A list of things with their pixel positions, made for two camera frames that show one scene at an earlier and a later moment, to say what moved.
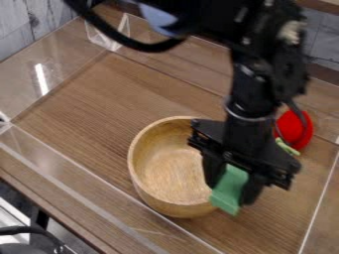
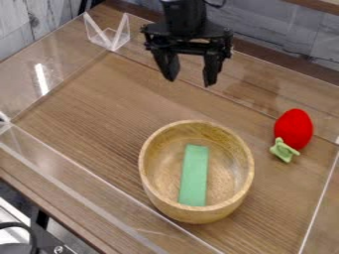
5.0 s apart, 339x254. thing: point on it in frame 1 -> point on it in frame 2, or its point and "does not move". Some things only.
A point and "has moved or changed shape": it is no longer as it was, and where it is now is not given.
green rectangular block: (227, 191) -> (195, 176)
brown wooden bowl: (166, 168) has moved or changed shape
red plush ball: (294, 128) does not move
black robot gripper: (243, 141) -> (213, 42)
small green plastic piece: (285, 146) does not move
